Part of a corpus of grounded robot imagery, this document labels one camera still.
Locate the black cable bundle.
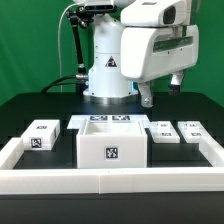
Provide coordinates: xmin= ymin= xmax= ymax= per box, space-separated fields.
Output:
xmin=40 ymin=75 xmax=90 ymax=94

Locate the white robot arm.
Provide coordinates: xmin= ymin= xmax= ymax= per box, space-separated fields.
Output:
xmin=84 ymin=0 xmax=199 ymax=108

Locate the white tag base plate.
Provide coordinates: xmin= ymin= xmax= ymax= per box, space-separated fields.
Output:
xmin=67 ymin=114 xmax=150 ymax=129

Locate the white cabinet body box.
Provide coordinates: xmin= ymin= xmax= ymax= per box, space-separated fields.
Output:
xmin=76 ymin=120 xmax=147 ymax=168

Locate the white cabinet top block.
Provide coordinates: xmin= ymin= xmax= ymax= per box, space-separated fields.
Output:
xmin=21 ymin=119 xmax=60 ymax=151

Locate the white U-shaped fence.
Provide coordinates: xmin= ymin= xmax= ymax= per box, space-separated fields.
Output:
xmin=0 ymin=138 xmax=224 ymax=195

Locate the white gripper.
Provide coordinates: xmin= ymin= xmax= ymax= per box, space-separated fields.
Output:
xmin=121 ymin=25 xmax=199 ymax=108

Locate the white cable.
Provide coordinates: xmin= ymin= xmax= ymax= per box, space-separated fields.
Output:
xmin=57 ymin=1 xmax=84 ymax=94

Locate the white door panel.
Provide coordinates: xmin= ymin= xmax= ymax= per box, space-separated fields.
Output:
xmin=178 ymin=121 xmax=204 ymax=143
xmin=149 ymin=121 xmax=180 ymax=143

